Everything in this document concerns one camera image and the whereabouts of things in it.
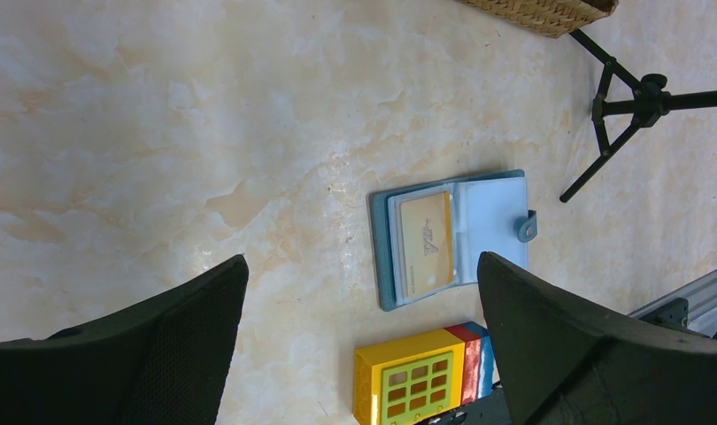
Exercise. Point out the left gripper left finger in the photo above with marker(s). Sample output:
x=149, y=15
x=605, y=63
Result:
x=164, y=360

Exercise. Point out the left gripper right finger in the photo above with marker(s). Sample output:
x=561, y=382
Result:
x=563, y=359

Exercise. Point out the blue leather card holder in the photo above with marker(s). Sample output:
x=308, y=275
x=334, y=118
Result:
x=489, y=212

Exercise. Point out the gold credit card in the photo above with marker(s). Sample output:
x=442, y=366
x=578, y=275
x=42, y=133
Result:
x=426, y=230

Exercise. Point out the blue toy block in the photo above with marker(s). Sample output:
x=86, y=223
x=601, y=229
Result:
x=487, y=362

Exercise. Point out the red toy block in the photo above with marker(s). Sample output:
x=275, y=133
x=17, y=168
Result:
x=472, y=361

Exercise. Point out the yellow window toy block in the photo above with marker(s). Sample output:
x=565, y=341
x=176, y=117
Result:
x=409, y=379

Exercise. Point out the black tripod mic stand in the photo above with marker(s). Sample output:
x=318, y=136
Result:
x=650, y=102

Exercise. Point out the woven wicker tray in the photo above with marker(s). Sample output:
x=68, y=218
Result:
x=550, y=18

